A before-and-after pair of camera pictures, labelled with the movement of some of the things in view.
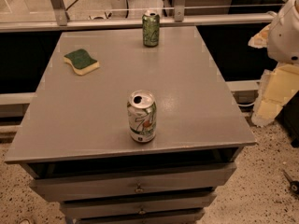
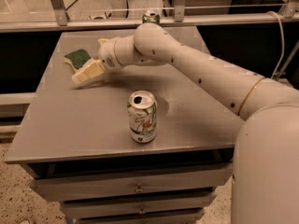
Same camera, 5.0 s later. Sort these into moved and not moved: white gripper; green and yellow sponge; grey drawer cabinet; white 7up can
Moved: white gripper
Not moved: green and yellow sponge; grey drawer cabinet; white 7up can
